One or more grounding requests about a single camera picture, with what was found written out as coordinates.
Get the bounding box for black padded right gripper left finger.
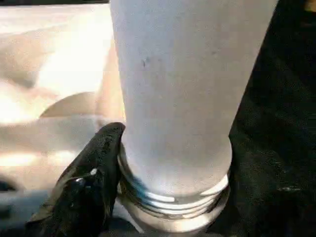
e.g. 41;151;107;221
24;121;127;237

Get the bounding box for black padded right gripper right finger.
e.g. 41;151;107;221
208;133;316;237

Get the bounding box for white plastic table top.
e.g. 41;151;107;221
0;3;233;235

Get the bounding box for white plastic table leg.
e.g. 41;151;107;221
109;0;279;216

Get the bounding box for black glossy mat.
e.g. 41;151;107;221
0;0;316;237

